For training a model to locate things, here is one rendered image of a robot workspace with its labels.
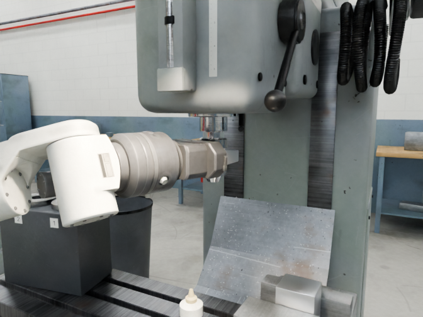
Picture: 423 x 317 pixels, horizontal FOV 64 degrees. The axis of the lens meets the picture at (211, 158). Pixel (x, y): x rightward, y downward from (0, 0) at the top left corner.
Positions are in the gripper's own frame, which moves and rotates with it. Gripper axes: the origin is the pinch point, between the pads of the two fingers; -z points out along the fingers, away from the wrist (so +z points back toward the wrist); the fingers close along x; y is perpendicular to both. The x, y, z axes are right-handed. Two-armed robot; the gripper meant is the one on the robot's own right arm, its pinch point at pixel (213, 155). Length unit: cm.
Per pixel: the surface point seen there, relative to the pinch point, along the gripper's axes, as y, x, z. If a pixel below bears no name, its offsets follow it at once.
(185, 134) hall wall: 29, 381, -314
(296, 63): -16.0, -7.3, -13.3
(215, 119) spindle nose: -6.1, -1.9, 1.5
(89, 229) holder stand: 19.1, 31.1, 8.5
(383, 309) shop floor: 122, 28, -189
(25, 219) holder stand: 17.0, 41.6, 18.5
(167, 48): -15.6, -3.8, 12.5
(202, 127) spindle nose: -4.7, 0.2, 2.4
